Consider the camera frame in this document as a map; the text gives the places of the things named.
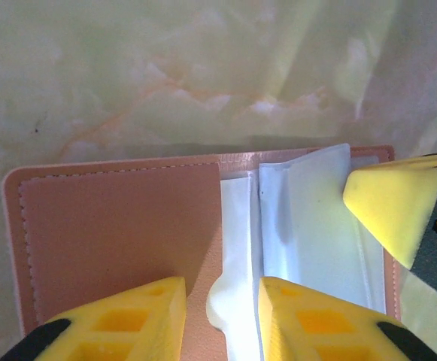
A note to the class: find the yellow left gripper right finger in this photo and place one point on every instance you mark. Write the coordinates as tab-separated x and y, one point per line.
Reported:
316	331

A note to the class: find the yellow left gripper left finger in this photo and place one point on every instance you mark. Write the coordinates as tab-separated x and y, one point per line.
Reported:
128	331

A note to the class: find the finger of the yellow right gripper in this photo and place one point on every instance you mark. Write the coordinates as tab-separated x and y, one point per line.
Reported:
391	207

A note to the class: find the pink leather card holder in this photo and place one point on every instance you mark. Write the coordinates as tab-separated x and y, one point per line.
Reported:
128	225

